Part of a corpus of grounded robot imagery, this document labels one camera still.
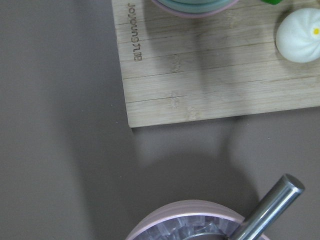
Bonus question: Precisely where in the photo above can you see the metal ice scoop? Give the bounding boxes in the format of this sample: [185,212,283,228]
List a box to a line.
[187,173,305,240]

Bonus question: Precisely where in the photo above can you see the wooden cutting board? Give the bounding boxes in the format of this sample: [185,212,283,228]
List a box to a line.
[111,0,320,128]

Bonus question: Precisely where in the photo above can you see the pink ice bowl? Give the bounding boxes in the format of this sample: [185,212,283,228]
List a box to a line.
[124,199,247,240]

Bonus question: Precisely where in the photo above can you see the white steamed bun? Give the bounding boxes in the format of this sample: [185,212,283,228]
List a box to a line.
[275,8,320,63]

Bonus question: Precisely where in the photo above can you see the stacked green bowls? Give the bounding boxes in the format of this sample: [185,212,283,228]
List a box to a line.
[152,0,238,19]

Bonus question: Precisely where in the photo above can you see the green lime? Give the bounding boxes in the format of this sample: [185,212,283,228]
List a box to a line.
[261,0,282,5]

